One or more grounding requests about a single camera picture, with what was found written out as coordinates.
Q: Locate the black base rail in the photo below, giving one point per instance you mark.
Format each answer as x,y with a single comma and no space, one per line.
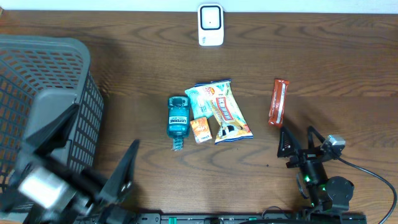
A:
270,217

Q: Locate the grey plastic lattice basket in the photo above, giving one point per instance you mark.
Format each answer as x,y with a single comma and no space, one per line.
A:
40,78

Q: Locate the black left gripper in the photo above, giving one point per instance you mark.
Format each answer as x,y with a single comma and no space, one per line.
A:
25,205

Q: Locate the teal mouthwash bottle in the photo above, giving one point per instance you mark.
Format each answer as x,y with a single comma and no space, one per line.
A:
178,120

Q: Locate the yellow snack bag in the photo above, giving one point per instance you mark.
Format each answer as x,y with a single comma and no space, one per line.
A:
220,99

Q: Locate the pale teal snack packet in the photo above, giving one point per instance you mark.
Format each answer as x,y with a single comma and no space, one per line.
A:
199,104

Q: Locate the small orange snack packet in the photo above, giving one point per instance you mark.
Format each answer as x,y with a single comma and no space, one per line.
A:
201,130

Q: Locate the red orange snack bar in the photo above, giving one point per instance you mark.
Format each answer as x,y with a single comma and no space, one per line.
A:
276,112

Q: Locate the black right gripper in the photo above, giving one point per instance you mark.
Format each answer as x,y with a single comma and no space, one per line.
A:
306,155

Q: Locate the white barcode scanner box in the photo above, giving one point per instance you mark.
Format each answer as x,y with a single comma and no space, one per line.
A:
210,25

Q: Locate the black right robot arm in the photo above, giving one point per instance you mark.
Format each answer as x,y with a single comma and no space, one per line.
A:
327,194

